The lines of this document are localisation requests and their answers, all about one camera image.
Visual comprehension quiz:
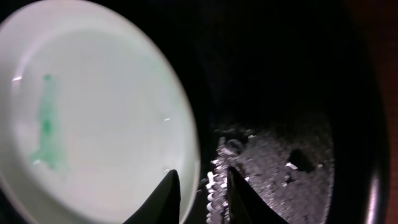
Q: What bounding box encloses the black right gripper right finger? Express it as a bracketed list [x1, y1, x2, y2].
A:
[227, 166, 288, 224]

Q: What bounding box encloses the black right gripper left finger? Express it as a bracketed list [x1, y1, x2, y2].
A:
[123, 170, 181, 224]

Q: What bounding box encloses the mint green plate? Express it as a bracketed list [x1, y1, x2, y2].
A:
[1, 1, 200, 223]

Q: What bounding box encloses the round black tray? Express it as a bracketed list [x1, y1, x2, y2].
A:
[0, 0, 391, 224]

